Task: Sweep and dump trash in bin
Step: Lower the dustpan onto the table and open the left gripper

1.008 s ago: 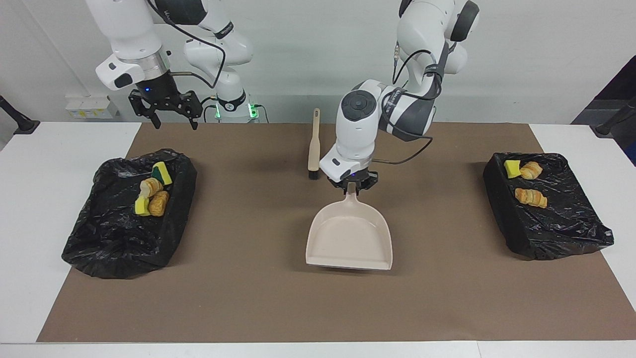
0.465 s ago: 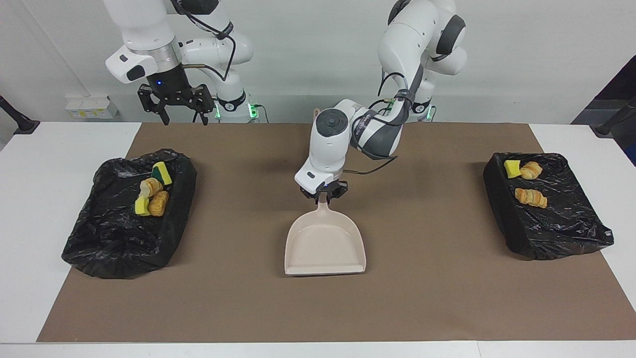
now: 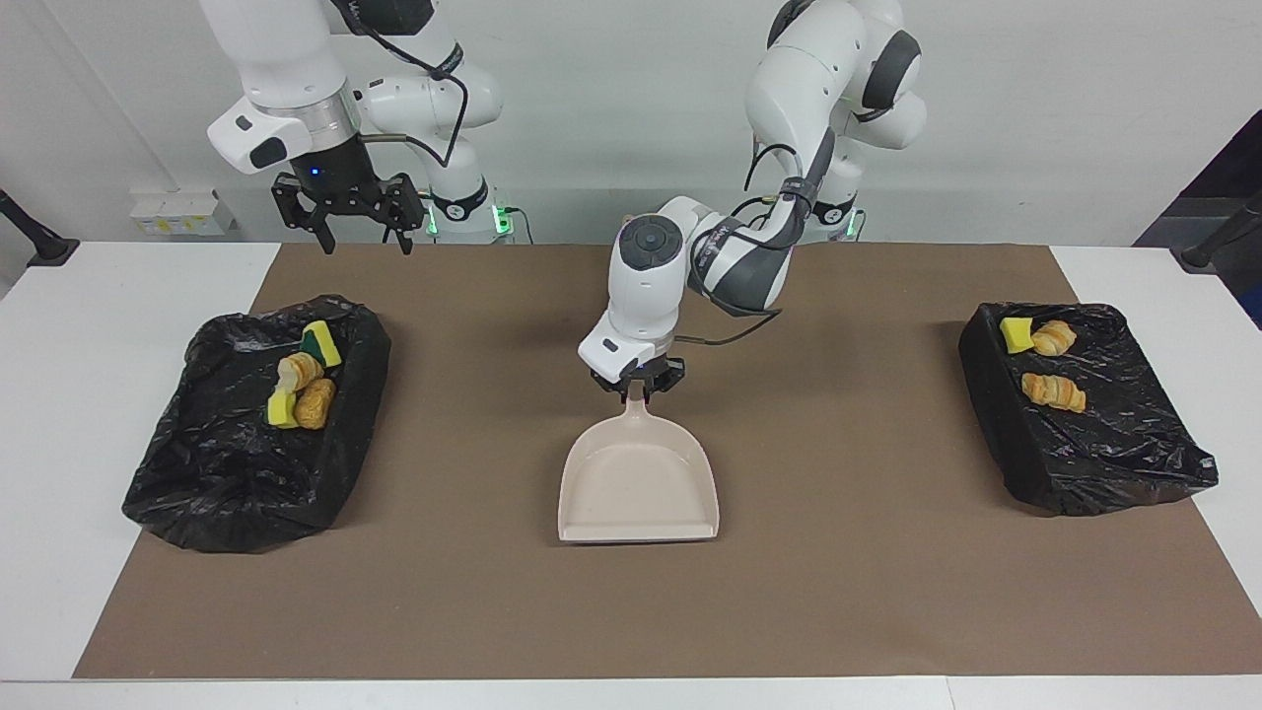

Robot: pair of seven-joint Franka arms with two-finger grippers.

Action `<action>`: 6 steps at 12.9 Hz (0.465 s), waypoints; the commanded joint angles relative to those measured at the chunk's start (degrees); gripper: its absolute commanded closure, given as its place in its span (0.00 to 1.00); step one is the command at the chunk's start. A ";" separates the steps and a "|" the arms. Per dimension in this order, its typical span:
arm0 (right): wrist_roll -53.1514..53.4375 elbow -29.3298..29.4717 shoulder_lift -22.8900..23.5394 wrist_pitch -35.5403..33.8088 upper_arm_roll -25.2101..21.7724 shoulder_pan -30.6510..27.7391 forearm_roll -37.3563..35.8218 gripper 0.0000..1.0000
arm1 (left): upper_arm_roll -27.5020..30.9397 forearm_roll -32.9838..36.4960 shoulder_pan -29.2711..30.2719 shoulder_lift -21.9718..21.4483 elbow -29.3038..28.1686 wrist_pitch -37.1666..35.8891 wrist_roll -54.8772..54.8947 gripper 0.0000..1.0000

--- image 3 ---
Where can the boxy bin with black bag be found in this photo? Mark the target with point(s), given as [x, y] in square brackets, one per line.
[1094, 444]

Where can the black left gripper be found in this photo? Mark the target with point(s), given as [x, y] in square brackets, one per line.
[641, 371]

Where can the yellow sponge piece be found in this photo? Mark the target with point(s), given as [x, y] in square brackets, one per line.
[320, 342]
[283, 406]
[1016, 333]

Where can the open bin with black bag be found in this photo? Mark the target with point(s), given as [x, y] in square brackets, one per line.
[217, 463]

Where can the striped croissant piece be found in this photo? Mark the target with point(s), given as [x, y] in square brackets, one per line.
[1053, 391]
[299, 370]

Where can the brown table mat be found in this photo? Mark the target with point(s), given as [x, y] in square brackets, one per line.
[631, 611]

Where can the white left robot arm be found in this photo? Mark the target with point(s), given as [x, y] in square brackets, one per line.
[646, 286]

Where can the pale torn bread piece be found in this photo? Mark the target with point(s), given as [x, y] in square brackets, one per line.
[1053, 338]

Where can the brown bread roll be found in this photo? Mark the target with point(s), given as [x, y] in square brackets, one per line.
[315, 402]

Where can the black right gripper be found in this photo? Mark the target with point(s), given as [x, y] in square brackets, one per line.
[340, 182]

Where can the black camera stand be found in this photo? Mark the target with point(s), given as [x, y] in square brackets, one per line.
[44, 248]
[1208, 251]

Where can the white wall socket box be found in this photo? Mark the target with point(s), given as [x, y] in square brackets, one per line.
[182, 212]

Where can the beige plastic dustpan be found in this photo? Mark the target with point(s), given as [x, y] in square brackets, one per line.
[636, 483]

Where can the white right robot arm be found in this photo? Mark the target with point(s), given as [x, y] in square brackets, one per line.
[296, 59]

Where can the dark partition panel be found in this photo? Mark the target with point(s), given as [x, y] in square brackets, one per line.
[1232, 158]

